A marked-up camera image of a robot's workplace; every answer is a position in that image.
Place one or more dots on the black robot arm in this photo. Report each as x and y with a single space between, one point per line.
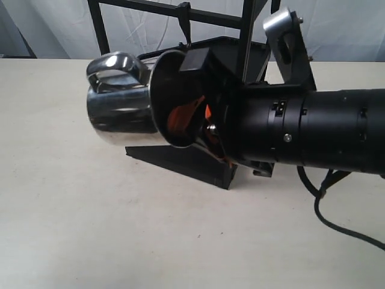
289 124

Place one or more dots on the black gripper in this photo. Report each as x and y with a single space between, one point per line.
206 120

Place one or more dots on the shiny stainless steel mug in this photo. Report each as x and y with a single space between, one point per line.
129 100

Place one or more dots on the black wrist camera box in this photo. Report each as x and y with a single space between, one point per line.
204 65

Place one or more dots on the silver black camera mount bracket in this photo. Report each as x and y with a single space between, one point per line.
284 36

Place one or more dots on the black metal rack stand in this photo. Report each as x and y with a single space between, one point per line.
241 55

